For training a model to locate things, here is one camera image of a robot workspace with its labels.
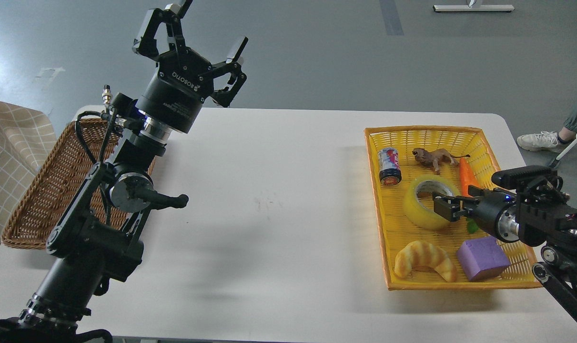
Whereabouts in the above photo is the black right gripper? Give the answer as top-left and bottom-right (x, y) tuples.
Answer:
(433, 185), (516, 239)

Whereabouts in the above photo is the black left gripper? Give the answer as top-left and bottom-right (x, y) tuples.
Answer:
(132, 0), (249, 134)

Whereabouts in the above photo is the yellow tape roll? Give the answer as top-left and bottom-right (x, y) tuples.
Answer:
(402, 174), (460, 232)

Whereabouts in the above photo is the yellow plastic basket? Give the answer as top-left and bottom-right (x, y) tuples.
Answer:
(364, 125), (540, 290)

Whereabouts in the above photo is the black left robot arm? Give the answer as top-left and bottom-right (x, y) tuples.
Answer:
(0, 0), (248, 343)

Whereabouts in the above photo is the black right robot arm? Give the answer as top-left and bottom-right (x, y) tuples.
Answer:
(432, 165), (577, 322)

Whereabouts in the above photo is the orange toy carrot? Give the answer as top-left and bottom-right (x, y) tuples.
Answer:
(459, 157), (483, 234)

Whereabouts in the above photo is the brown toy lion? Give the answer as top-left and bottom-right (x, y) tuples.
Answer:
(412, 148), (471, 175)

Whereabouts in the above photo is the purple sponge block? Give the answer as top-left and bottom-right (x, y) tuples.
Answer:
(456, 236), (511, 282)

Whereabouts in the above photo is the toy croissant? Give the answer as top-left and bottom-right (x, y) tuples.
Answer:
(394, 240), (457, 282)

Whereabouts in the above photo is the small drink can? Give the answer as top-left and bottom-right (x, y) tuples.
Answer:
(377, 147), (402, 186)

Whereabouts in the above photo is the white sneaker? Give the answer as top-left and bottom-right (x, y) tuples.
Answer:
(516, 131), (567, 152)

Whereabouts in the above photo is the brown wicker basket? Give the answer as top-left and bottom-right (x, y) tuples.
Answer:
(1, 119), (129, 250)

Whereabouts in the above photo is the beige checkered cloth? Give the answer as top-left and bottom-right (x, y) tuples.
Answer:
(0, 101), (57, 243)

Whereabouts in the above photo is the white metal stand base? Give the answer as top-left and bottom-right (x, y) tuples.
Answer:
(432, 0), (515, 13)

